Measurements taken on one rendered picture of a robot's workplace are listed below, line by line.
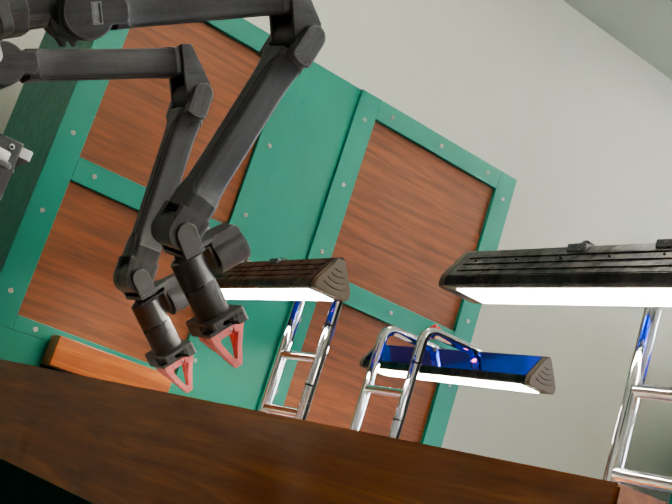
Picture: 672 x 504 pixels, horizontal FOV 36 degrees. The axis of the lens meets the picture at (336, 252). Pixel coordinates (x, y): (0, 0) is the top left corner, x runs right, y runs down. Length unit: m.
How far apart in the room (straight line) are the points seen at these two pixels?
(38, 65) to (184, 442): 0.82
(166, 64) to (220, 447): 0.95
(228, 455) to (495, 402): 3.02
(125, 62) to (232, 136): 0.43
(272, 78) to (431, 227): 1.41
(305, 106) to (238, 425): 1.62
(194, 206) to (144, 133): 0.97
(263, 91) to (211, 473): 0.66
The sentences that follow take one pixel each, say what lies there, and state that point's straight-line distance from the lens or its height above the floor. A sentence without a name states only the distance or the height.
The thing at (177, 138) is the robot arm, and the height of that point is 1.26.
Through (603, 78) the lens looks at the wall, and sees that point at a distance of 4.80.
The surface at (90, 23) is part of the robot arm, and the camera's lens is 1.55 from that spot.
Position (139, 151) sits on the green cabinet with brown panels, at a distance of 2.60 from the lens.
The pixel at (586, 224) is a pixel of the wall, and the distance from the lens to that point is 4.63.
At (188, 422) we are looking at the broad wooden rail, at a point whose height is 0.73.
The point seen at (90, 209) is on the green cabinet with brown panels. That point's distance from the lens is 2.54.
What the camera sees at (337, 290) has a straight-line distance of 1.90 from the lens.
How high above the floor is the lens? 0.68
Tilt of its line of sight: 13 degrees up
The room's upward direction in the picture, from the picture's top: 18 degrees clockwise
